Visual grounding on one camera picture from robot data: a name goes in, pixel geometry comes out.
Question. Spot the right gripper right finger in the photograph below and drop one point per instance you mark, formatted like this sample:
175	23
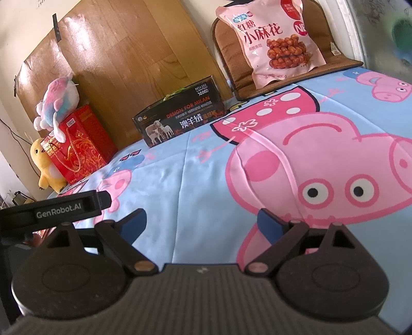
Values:
285	241

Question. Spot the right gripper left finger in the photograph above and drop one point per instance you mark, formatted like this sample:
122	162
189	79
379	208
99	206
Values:
117	240

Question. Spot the yellow duck plush toy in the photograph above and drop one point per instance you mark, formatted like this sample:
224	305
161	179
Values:
50	176

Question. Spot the red gift bag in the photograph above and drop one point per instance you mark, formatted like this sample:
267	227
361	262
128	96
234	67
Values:
87	148

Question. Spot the cartoon pig bed sheet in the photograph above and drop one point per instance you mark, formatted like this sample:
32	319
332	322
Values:
336	148

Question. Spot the pink blue plush toy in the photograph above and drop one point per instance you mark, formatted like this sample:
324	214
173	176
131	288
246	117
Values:
60	99

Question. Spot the black sheep-print cardboard box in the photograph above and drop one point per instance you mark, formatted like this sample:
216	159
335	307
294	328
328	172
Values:
178	113

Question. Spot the brown seat cushion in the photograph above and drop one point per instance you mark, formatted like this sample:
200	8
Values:
239	71

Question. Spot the wooden headboard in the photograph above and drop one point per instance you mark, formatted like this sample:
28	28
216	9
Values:
123	56

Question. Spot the pink fried-twist snack bag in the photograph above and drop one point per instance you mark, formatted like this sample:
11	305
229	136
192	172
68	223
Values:
274	40

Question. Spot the white framed glass door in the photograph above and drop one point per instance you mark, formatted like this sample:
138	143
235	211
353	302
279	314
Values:
376	32

